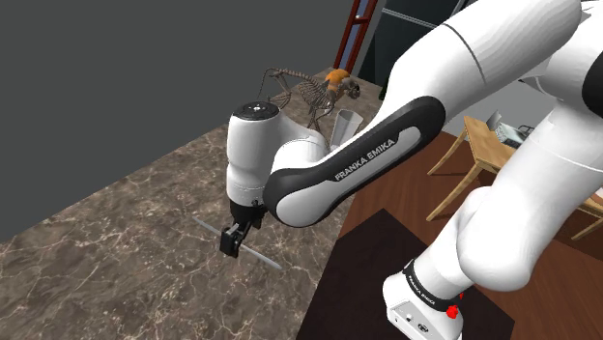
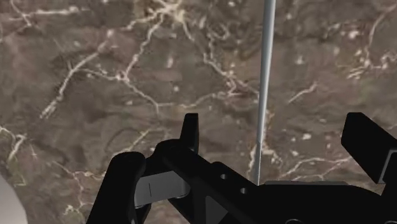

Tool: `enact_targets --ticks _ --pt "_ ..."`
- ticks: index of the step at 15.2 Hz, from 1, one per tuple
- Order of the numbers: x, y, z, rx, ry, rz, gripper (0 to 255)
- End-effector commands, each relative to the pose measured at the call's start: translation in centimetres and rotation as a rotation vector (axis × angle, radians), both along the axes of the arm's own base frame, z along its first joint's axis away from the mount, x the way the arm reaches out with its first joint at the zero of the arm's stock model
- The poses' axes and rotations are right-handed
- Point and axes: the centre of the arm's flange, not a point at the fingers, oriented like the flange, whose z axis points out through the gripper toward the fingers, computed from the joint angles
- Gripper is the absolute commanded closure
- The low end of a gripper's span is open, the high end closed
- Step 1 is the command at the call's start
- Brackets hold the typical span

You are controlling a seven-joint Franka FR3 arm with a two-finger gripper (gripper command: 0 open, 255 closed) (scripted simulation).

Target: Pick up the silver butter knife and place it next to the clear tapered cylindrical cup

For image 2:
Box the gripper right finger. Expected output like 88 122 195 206
340 111 397 195

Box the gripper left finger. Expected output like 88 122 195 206
86 113 259 224

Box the thin grey pointed rod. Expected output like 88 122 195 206
251 0 277 186

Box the white rounded object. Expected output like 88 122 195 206
0 174 29 224

